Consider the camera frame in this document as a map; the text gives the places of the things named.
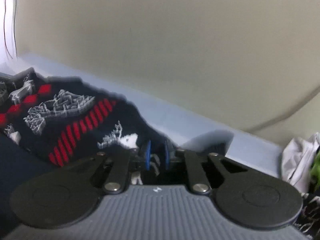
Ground navy reindeer pattern sweater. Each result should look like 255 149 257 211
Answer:
1 69 170 184

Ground white crumpled garment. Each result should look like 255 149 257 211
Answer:
280 133 319 193

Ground green small garment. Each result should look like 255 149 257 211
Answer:
310 149 319 184

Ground blue striped bed sheet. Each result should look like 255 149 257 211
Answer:
1 54 282 177

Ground dark hanging wall cables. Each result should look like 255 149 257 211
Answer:
3 0 19 60

